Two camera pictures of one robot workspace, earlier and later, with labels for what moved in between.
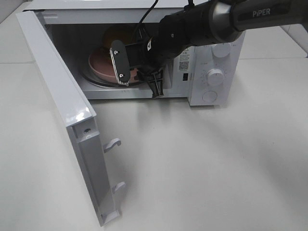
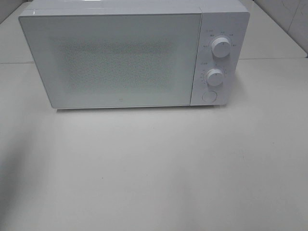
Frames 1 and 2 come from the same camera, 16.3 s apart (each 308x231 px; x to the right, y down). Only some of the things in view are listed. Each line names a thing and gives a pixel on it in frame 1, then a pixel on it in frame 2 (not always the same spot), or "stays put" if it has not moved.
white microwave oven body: [209, 74] stays put
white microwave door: [77, 113] → [108, 60]
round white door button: [210, 96] stays put
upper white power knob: [221, 50] stays put
